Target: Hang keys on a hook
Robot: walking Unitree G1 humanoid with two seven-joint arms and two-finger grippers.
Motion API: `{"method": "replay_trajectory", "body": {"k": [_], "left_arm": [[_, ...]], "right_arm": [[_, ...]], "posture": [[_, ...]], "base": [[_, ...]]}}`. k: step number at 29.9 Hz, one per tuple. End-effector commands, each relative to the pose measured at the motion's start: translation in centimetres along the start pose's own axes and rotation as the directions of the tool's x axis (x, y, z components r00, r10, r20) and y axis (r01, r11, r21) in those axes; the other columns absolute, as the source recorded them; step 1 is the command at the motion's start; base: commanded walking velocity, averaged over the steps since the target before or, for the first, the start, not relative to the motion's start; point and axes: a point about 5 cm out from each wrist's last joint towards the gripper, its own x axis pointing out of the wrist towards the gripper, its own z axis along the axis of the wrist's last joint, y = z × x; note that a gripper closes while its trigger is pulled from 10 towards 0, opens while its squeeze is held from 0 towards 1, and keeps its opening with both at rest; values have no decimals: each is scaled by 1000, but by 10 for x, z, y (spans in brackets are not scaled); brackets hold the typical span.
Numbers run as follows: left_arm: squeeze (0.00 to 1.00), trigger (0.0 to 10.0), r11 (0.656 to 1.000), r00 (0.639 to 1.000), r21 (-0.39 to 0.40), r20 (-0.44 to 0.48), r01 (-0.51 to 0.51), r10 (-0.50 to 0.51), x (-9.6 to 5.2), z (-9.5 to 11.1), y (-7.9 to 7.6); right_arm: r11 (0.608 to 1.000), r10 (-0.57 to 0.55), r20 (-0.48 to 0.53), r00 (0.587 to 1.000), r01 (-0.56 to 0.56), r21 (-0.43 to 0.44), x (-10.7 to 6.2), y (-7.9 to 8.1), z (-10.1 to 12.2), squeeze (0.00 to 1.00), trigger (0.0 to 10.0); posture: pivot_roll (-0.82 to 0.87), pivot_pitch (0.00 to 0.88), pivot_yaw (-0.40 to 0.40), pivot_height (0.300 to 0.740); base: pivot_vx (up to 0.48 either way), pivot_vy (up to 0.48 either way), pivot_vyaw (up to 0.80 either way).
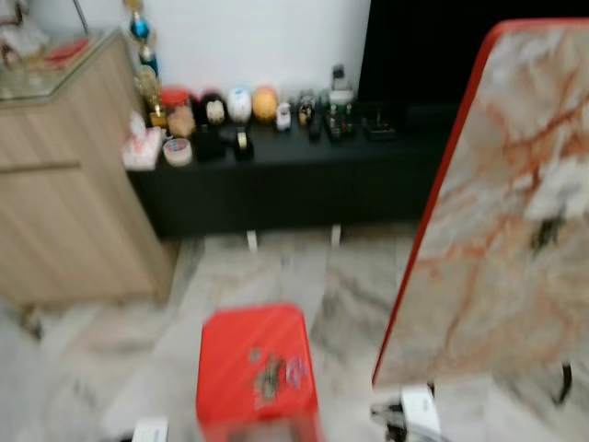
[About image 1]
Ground small dark bottle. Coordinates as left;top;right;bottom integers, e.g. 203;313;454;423
294;89;319;141

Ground black low sideboard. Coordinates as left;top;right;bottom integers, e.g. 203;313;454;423
127;99;463;240

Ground jar with red lid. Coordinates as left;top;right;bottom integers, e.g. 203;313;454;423
157;87;197;140

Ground orange egg-shaped ornament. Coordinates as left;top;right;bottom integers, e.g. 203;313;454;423
252;85;280;124

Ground black desk tray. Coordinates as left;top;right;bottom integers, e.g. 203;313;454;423
361;104;399;142

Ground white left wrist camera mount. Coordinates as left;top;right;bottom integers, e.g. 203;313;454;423
133;416;172;442

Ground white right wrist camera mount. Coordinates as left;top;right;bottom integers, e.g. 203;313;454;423
399;386;444;436

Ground clear tape roll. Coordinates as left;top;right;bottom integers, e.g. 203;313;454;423
161;136;195;169

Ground dark bottle with white cap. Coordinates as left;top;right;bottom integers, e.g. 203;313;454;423
328;64;358;141

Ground white paper sheet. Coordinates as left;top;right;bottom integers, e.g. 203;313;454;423
524;155;589;222

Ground white egg-shaped ornament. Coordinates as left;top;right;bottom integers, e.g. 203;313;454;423
227;87;253;124

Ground blue and gold trophy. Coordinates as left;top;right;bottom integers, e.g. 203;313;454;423
123;0;163;126

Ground flat red item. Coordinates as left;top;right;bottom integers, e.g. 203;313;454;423
44;37;94;67

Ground marble table with red edge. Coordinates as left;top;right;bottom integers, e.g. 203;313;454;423
371;17;589;389

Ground red plastic stool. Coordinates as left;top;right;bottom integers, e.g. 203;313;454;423
195;303;324;442

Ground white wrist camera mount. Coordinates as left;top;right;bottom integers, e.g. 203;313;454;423
133;416;172;442
399;386;444;436

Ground dark bunch of keys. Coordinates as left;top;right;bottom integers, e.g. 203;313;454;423
529;215;565;252

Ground white and pink tissue pack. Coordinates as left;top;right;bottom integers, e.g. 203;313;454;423
121;113;166;172

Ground black figurine with white face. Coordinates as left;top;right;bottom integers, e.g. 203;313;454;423
197;91;229;130

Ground small white figurine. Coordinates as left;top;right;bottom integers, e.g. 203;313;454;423
275;102;294;132

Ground black table leg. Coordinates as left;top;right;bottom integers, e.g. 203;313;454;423
549;361;574;407

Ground light wooden cabinet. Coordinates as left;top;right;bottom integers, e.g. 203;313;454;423
0;28;178;307

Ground black tape dispenser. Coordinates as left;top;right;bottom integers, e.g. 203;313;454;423
230;124;257;160

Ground black television screen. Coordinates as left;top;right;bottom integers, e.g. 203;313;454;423
357;0;589;108

